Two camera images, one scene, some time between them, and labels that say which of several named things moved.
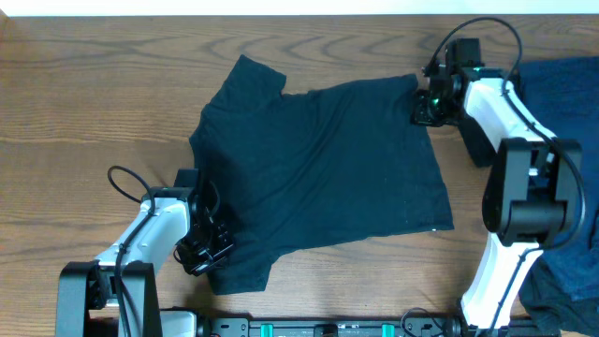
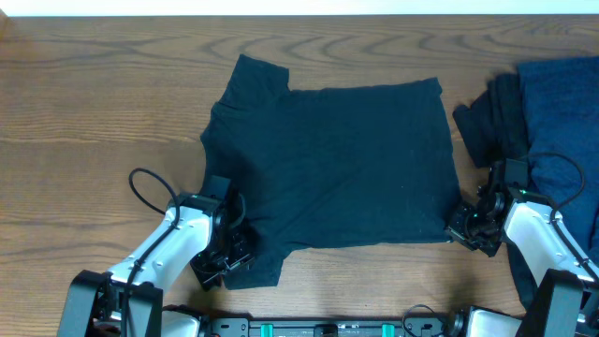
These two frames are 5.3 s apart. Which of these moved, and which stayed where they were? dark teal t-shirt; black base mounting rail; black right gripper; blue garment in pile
Moved: black right gripper; dark teal t-shirt
Stayed: black base mounting rail; blue garment in pile
